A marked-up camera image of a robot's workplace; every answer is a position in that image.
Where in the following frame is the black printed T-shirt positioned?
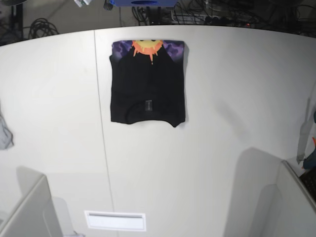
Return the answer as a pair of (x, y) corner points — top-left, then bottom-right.
(110, 39), (186, 127)

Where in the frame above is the black power strip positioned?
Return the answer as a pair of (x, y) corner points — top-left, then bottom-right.
(204, 16), (251, 27)

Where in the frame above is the blue box behind table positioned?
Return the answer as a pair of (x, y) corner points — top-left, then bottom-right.
(109, 0), (178, 7)

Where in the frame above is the grey cloth at left edge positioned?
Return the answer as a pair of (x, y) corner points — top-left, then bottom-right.
(0, 112), (14, 150)

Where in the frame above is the grey left partition panel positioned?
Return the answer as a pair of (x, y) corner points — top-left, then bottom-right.
(0, 175), (63, 237)

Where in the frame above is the grey partition panel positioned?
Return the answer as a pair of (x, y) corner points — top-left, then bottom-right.
(0, 175), (63, 237)
(276, 161), (316, 237)

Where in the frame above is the black keyboard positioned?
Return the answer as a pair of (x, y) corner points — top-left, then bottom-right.
(300, 169), (316, 200)

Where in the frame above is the grey right partition panel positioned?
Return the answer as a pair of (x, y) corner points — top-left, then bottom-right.
(276, 161), (316, 237)

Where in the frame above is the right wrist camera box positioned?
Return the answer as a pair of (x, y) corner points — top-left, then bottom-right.
(74, 0), (92, 7)

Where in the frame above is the grey strap at right edge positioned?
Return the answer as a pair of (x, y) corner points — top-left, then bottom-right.
(296, 98), (314, 165)

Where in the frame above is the coiled black cable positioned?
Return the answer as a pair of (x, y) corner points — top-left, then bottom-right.
(28, 19), (59, 39)

